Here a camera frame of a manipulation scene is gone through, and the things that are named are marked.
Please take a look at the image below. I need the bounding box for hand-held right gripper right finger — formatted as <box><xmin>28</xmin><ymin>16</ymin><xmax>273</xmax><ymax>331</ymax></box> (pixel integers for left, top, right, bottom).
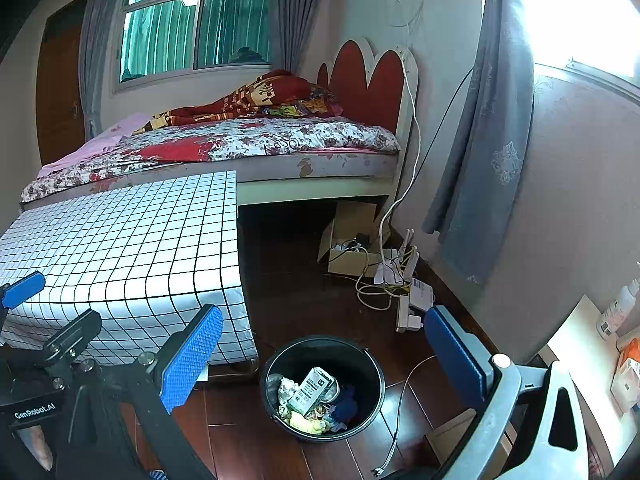
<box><xmin>424</xmin><ymin>305</ymin><xmax>591</xmax><ymax>480</ymax></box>

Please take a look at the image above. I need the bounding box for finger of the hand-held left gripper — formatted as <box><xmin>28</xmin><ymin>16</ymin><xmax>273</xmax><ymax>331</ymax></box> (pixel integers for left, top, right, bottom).
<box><xmin>42</xmin><ymin>308</ymin><xmax>104</xmax><ymax>362</ymax></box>
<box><xmin>0</xmin><ymin>270</ymin><xmax>47</xmax><ymax>312</ymax></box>

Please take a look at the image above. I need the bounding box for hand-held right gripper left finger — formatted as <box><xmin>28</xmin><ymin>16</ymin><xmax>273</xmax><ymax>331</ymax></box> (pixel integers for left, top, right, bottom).
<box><xmin>55</xmin><ymin>304</ymin><xmax>224</xmax><ymax>480</ymax></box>

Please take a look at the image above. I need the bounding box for black bucket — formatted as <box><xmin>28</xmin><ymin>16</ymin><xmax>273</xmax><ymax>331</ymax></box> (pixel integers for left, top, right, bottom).
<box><xmin>259</xmin><ymin>336</ymin><xmax>386</xmax><ymax>443</ymax></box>

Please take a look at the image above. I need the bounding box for dark blue sock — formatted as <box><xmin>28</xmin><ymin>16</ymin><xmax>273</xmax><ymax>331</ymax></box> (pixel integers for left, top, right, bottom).
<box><xmin>332</xmin><ymin>385</ymin><xmax>358</xmax><ymax>423</ymax></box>

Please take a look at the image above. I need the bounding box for green and white milk carton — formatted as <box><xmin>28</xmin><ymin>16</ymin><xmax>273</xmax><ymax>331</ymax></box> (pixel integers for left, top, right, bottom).
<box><xmin>287</xmin><ymin>366</ymin><xmax>338</xmax><ymax>413</ymax></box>

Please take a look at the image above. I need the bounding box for yellow cloth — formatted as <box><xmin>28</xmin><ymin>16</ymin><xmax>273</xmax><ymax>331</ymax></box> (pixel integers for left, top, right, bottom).
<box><xmin>287</xmin><ymin>412</ymin><xmax>326</xmax><ymax>433</ymax></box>

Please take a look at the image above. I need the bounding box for person's left hand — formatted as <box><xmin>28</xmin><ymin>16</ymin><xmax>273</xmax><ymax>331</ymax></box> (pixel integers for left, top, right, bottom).
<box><xmin>17</xmin><ymin>422</ymin><xmax>56</xmax><ymax>472</ymax></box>

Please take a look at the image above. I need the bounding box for white power strip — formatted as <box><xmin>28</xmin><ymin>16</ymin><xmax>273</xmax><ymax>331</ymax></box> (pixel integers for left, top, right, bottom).
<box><xmin>396</xmin><ymin>295</ymin><xmax>426</xmax><ymax>334</ymax></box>

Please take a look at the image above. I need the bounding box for white adapter box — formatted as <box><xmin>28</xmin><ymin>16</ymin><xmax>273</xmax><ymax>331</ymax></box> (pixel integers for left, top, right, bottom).
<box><xmin>407</xmin><ymin>277</ymin><xmax>435</xmax><ymax>311</ymax></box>

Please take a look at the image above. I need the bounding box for white router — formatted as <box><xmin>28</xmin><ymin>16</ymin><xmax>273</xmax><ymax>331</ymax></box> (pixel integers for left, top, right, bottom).
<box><xmin>375</xmin><ymin>227</ymin><xmax>425</xmax><ymax>286</ymax></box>

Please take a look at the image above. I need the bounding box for table with checked cloth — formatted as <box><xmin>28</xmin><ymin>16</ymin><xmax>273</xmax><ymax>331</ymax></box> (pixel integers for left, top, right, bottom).
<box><xmin>0</xmin><ymin>170</ymin><xmax>258</xmax><ymax>368</ymax></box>

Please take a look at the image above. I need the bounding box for cardboard box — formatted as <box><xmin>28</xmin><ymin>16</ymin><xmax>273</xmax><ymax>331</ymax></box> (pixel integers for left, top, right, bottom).
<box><xmin>317</xmin><ymin>201</ymin><xmax>393</xmax><ymax>277</ymax></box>

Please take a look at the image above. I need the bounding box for white plastic bottle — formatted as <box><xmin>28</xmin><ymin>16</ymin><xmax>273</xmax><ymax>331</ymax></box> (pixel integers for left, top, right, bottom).
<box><xmin>597</xmin><ymin>280</ymin><xmax>640</xmax><ymax>341</ymax></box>

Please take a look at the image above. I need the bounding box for pink sheet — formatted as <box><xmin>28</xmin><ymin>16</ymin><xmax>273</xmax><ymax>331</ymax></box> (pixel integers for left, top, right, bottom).
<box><xmin>37</xmin><ymin>112</ymin><xmax>151</xmax><ymax>178</ymax></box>

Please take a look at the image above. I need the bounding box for small white box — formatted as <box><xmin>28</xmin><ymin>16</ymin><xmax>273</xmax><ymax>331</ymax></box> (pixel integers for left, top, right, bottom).
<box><xmin>611</xmin><ymin>357</ymin><xmax>640</xmax><ymax>412</ymax></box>

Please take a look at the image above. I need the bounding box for orange packet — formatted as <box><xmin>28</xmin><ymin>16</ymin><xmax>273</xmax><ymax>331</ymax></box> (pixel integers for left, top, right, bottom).
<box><xmin>617</xmin><ymin>337</ymin><xmax>640</xmax><ymax>367</ymax></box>

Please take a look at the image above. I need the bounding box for brown wooden door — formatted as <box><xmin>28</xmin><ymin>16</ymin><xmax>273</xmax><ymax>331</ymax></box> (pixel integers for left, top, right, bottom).
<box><xmin>36</xmin><ymin>0</ymin><xmax>91</xmax><ymax>166</ymax></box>

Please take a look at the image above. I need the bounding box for blue-grey patterned curtain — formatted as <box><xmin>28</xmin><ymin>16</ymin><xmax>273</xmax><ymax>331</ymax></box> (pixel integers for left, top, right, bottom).
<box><xmin>422</xmin><ymin>0</ymin><xmax>536</xmax><ymax>286</ymax></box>

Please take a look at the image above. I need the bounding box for bed with floral sheet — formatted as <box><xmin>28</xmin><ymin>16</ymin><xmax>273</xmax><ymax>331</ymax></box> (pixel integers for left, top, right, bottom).
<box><xmin>19</xmin><ymin>112</ymin><xmax>403</xmax><ymax>213</ymax></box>

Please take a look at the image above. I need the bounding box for grey window curtain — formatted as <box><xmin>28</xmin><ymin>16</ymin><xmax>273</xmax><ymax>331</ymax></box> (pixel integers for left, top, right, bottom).
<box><xmin>79</xmin><ymin>0</ymin><xmax>131</xmax><ymax>141</ymax></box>
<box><xmin>270</xmin><ymin>0</ymin><xmax>321</xmax><ymax>81</ymax></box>

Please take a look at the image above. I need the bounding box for red patterned blanket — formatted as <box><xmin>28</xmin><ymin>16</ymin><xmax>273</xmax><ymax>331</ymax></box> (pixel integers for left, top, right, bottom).
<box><xmin>132</xmin><ymin>70</ymin><xmax>346</xmax><ymax>136</ymax></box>

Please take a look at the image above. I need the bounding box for red and white headboard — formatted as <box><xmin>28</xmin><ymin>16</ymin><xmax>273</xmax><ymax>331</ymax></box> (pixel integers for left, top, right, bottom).
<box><xmin>316</xmin><ymin>37</ymin><xmax>420</xmax><ymax>201</ymax></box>

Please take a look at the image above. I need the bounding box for colourful printed pillow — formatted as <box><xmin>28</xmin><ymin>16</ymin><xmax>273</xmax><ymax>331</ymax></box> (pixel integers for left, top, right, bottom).
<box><xmin>265</xmin><ymin>87</ymin><xmax>346</xmax><ymax>118</ymax></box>

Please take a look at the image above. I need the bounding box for window with green curtain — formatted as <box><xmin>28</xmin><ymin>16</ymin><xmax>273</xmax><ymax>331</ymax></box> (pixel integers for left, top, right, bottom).
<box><xmin>114</xmin><ymin>0</ymin><xmax>273</xmax><ymax>92</ymax></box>

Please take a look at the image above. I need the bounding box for sunlit window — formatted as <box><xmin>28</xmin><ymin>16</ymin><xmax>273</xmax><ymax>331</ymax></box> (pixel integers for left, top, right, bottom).
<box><xmin>522</xmin><ymin>0</ymin><xmax>640</xmax><ymax>76</ymax></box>

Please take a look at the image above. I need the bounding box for thick white cable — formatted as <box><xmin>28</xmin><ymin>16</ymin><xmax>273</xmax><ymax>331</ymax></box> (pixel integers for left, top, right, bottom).
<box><xmin>356</xmin><ymin>47</ymin><xmax>421</xmax><ymax>311</ymax></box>

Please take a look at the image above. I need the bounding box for thin black cable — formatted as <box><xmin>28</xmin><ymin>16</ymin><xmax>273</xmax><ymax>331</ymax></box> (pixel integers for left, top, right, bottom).
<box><xmin>394</xmin><ymin>66</ymin><xmax>474</xmax><ymax>212</ymax></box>

